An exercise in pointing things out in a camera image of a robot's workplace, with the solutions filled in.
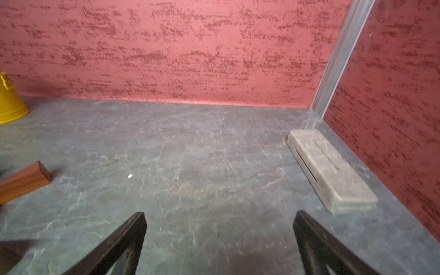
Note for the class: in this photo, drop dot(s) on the yellow pencil cup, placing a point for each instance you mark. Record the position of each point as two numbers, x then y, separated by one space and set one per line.
12 107

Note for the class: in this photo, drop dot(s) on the right aluminium corner post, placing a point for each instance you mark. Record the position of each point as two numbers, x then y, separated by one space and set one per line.
356 19

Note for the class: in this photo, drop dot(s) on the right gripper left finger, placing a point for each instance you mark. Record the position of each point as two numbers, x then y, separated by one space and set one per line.
119 252

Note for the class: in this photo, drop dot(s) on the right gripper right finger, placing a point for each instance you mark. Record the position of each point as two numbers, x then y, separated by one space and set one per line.
323 254

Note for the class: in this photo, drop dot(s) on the reddish brown triangle block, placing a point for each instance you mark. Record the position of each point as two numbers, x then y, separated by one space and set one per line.
25 181

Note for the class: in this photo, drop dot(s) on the grey eraser block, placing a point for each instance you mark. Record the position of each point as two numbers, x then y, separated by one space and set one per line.
337 184

